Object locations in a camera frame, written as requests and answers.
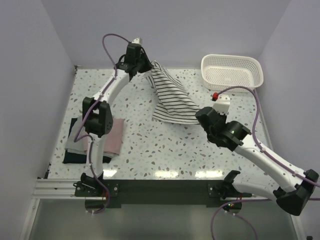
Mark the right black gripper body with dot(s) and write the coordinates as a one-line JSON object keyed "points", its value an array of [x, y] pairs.
{"points": [[210, 137]]}

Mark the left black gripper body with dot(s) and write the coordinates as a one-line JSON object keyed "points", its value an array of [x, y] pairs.
{"points": [[143, 51]]}

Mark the black white striped tank top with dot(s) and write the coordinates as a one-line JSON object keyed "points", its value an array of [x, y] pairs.
{"points": [[174, 105]]}

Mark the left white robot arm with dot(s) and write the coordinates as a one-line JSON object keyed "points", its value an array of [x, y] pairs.
{"points": [[97, 119]]}

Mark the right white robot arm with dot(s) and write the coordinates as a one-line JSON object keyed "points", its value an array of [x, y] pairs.
{"points": [[295, 185]]}

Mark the grey folded tank top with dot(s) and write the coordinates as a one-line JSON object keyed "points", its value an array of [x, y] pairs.
{"points": [[79, 146]]}

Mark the navy folded tank top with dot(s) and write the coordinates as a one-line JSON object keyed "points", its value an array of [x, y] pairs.
{"points": [[73, 158]]}

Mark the white plastic basket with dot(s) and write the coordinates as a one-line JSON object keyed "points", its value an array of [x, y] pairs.
{"points": [[220, 71]]}

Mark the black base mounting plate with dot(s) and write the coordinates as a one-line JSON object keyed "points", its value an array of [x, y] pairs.
{"points": [[114, 193]]}

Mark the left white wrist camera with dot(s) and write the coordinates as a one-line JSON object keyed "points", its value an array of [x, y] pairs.
{"points": [[137, 41]]}

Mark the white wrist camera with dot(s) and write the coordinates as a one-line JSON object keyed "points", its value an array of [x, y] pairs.
{"points": [[137, 41], [221, 103]]}

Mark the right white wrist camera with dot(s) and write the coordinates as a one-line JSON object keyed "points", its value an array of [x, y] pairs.
{"points": [[221, 103]]}

